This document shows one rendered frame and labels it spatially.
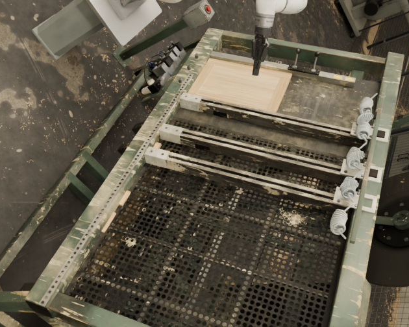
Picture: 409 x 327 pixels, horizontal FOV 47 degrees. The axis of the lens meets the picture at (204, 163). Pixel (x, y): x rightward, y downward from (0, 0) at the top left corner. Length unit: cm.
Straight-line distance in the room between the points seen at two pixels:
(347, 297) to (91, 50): 260
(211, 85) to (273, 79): 39
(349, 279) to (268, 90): 135
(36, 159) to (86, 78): 77
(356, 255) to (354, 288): 15
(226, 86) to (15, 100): 136
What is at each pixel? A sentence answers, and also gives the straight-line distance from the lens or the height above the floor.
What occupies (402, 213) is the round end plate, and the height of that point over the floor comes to 185.
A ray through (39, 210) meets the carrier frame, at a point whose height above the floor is 18.
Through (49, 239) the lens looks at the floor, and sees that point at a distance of 319.
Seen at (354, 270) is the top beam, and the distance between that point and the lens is 209.
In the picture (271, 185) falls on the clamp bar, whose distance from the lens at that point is 233.
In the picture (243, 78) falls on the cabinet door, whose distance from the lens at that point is 303.
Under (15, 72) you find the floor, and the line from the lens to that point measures 333.
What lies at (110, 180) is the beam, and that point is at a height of 83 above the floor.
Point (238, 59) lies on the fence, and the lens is 315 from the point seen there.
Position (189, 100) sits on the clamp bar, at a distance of 279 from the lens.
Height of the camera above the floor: 277
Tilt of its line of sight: 41 degrees down
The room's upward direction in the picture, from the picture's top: 75 degrees clockwise
